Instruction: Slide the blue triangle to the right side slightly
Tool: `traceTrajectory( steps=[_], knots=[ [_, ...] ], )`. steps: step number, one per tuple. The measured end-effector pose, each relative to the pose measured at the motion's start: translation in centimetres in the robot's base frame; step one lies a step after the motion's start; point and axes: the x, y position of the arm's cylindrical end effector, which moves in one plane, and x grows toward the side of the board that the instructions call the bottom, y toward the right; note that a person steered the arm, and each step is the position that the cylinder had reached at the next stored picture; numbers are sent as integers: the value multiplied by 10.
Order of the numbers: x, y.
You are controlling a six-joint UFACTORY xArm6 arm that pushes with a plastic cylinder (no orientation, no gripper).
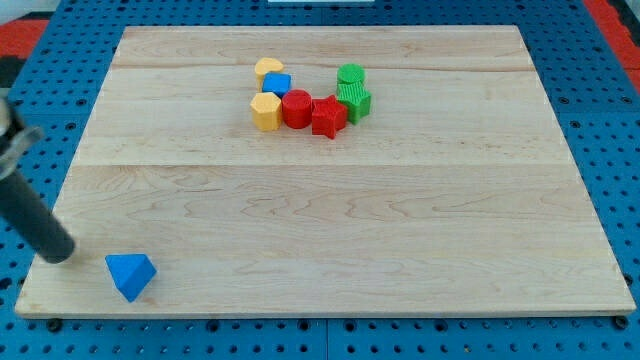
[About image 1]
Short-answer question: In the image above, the blue perforated base mat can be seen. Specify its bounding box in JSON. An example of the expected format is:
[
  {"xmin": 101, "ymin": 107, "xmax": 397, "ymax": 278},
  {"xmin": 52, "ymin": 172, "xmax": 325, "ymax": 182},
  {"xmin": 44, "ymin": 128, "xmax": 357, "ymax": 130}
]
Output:
[{"xmin": 1, "ymin": 0, "xmax": 639, "ymax": 359}]

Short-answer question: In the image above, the blue triangle block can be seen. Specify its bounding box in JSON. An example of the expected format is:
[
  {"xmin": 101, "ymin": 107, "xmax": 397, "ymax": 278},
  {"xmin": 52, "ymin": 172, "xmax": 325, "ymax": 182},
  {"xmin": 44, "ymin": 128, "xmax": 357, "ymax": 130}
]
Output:
[{"xmin": 105, "ymin": 254, "xmax": 157, "ymax": 302}]

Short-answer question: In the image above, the blue cube block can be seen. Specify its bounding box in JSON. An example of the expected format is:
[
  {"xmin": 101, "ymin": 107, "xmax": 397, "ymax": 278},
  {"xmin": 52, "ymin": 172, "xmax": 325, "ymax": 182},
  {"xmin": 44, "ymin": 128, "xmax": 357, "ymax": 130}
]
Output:
[{"xmin": 262, "ymin": 72, "xmax": 292, "ymax": 98}]

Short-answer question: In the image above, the yellow hexagon block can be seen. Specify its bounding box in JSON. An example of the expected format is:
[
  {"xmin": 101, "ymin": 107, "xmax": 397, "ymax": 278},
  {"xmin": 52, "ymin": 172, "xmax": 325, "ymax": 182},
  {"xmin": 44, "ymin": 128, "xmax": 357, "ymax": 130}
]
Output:
[{"xmin": 250, "ymin": 92, "xmax": 282, "ymax": 132}]

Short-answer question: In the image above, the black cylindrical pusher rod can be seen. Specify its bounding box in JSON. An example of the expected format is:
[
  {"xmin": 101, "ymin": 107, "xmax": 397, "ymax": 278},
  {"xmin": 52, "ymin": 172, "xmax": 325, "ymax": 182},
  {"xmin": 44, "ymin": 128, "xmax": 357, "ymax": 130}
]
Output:
[{"xmin": 1, "ymin": 171, "xmax": 75, "ymax": 264}]

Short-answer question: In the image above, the red star block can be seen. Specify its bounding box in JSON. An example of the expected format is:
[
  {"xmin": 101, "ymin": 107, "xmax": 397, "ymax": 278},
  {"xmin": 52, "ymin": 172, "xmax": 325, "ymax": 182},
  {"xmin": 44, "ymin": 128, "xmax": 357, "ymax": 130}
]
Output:
[{"xmin": 311, "ymin": 95, "xmax": 348, "ymax": 139}]

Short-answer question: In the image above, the red cylinder block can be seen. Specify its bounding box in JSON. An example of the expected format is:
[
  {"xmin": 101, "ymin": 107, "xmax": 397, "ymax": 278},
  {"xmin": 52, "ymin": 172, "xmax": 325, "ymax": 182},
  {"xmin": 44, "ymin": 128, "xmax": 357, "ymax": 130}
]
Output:
[{"xmin": 282, "ymin": 89, "xmax": 312, "ymax": 129}]

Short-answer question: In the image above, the yellow heart block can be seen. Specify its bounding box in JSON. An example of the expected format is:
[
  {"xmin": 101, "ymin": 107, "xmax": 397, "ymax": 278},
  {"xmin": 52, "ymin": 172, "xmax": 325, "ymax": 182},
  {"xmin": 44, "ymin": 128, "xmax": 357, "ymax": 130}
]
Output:
[{"xmin": 254, "ymin": 57, "xmax": 285, "ymax": 92}]

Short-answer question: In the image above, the silver rod mount clamp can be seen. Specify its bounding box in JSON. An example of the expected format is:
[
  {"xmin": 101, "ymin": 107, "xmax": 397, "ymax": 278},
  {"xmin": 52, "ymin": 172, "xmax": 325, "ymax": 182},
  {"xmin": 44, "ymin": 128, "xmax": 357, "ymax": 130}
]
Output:
[{"xmin": 1, "ymin": 97, "xmax": 44, "ymax": 180}]

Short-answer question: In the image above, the wooden board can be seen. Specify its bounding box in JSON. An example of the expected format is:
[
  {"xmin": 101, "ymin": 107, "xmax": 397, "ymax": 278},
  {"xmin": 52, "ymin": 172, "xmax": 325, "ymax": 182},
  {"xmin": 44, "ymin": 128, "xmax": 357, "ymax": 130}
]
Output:
[{"xmin": 15, "ymin": 25, "xmax": 636, "ymax": 319}]

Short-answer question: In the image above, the green cylinder block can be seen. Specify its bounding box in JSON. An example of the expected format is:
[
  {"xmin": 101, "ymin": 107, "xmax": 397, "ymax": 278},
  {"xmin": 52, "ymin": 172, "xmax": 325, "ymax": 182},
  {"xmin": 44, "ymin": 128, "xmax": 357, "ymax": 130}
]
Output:
[{"xmin": 336, "ymin": 63, "xmax": 366, "ymax": 85}]

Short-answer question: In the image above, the green star block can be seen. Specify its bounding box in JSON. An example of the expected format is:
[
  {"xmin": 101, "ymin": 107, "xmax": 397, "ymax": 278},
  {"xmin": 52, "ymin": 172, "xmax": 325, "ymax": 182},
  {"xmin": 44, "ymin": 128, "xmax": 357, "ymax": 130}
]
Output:
[{"xmin": 337, "ymin": 82, "xmax": 371, "ymax": 125}]

